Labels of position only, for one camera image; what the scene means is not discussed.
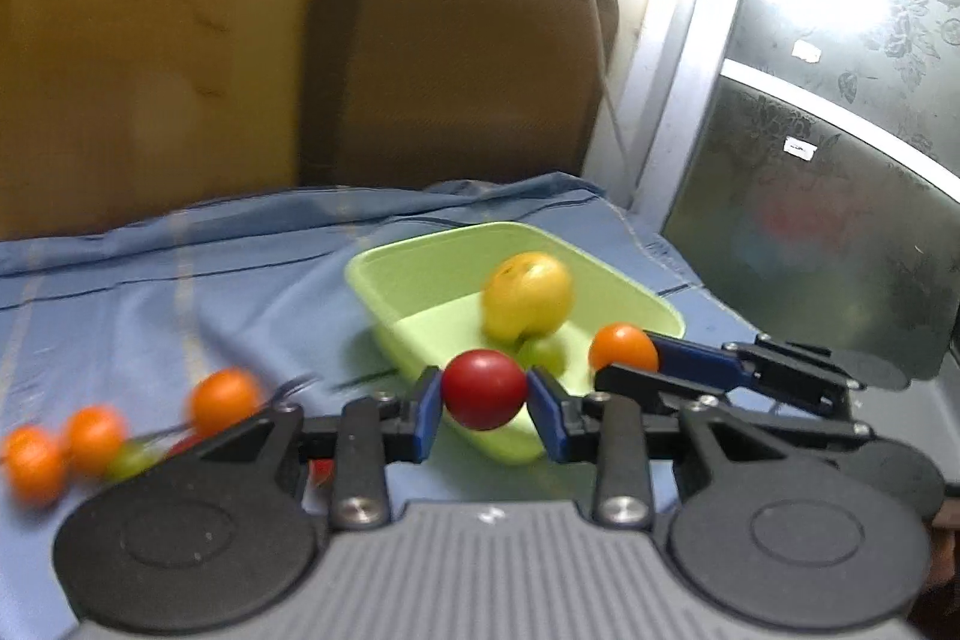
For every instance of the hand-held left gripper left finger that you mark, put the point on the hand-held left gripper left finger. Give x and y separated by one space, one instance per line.
429 415

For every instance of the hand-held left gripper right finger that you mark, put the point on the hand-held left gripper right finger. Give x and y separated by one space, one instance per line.
546 419

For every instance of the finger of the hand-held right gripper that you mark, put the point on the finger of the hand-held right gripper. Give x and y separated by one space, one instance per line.
645 383
694 361

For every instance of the orange tangerine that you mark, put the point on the orange tangerine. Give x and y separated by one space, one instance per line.
225 401
621 349
94 439
34 466

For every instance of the light green plastic basin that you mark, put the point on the light green plastic basin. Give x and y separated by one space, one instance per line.
420 280

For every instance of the green round fruit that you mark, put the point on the green round fruit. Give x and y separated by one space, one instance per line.
544 353

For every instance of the yellow lemon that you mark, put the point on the yellow lemon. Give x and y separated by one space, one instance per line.
527 296

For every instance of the blue striped bed sheet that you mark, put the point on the blue striped bed sheet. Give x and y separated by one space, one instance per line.
225 295

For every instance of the small red tomato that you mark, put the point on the small red tomato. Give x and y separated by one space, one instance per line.
184 445

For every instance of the small green fruit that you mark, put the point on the small green fruit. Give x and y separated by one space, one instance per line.
133 460

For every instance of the brown cushion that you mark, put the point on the brown cushion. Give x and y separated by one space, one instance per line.
450 63

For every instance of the wooden board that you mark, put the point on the wooden board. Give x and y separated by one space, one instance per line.
150 48

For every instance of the white window frame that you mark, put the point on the white window frame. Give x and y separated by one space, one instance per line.
667 85

